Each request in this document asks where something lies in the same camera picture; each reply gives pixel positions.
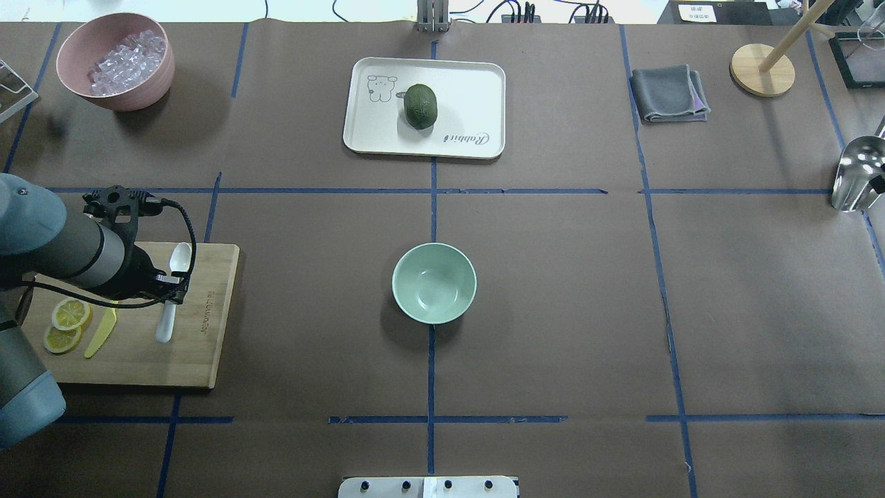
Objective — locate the metal ice scoop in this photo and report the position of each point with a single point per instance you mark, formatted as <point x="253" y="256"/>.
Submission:
<point x="859" y="181"/>

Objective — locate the light green bowl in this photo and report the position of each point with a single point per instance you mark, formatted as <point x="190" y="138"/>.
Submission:
<point x="434" y="283"/>

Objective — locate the green lime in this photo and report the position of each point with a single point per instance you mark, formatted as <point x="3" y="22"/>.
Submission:
<point x="420" y="106"/>

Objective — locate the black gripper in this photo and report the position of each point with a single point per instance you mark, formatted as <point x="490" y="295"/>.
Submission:
<point x="139" y="266"/>

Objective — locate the white plastic spoon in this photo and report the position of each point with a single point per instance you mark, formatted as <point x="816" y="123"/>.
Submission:
<point x="179" y="262"/>

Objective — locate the bamboo cutting board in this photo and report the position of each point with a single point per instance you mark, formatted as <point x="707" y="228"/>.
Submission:
<point x="131" y="355"/>

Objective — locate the white rectangular tray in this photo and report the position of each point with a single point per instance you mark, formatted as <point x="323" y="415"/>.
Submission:
<point x="471" y="99"/>

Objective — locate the clear ice cubes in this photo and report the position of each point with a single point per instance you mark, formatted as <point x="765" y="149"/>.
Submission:
<point x="136" y="58"/>

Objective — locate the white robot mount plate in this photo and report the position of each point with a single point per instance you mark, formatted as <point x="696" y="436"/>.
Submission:
<point x="430" y="486"/>

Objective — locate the white wire cup rack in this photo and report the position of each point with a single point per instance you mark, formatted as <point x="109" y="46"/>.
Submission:
<point x="16" y="93"/>

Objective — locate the yellow plastic knife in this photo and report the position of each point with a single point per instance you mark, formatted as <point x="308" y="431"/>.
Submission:
<point x="104" y="330"/>

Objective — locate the black framed glass tray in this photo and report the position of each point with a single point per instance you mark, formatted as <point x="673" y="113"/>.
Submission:
<point x="860" y="66"/>

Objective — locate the grey folded cloth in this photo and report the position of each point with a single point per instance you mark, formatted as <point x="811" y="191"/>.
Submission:
<point x="669" y="94"/>

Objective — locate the wooden mug tree stand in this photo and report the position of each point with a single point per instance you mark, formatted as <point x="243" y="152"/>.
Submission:
<point x="766" y="71"/>

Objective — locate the aluminium frame post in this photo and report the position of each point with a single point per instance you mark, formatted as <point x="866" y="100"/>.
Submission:
<point x="433" y="16"/>

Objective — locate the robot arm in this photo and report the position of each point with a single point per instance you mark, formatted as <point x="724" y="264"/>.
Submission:
<point x="94" y="250"/>

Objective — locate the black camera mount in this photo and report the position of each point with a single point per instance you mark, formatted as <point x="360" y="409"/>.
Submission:
<point x="119" y="209"/>

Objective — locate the black power strip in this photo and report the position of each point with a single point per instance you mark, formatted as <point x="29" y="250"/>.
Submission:
<point x="555" y="12"/>

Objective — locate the pink bowl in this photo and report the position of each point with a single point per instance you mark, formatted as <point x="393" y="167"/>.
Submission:
<point x="91" y="42"/>

